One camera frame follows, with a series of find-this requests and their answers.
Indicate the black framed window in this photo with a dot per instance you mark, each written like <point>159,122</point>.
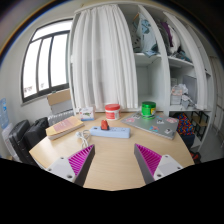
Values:
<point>44,65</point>

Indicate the grey laptop with stickers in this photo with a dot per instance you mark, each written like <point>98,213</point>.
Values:
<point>160,124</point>

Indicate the white curtain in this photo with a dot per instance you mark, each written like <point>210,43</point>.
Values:
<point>103,65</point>

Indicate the white radiator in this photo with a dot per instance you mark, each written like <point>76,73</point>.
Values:
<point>53,119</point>

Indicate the red charger plug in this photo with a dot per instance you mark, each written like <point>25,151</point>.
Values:
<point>104,125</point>

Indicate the tan paperback book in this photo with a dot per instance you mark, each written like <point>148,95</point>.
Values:
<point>63,127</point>

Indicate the cardboard box on radiator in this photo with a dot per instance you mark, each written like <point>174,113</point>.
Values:
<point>60,101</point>

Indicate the small white card box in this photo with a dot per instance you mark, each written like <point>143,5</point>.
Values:
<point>86,113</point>

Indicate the black bag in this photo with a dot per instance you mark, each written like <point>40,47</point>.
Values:
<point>36,132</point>

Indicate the black suitcase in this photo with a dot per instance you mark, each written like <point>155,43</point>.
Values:
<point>16,137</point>

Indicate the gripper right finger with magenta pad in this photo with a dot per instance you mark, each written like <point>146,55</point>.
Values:
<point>154,166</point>

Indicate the grey boxes on shelf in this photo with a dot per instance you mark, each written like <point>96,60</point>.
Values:
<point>183,91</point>

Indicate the light blue power strip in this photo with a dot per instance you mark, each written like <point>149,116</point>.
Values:
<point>113,132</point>

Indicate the white shelving unit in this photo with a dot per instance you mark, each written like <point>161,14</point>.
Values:
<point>154,73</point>

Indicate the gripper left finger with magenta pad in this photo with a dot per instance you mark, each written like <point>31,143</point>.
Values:
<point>75,167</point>

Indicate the hanging patterned clothes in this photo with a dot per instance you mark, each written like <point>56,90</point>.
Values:
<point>143,36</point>

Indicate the white jar with red lid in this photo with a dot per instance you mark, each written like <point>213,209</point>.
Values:
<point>112,111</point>

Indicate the colourful patterned bag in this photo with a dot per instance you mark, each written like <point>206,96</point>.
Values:
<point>184,126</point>

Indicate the green jar with green lid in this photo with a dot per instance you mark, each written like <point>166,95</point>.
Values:
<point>148,109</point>

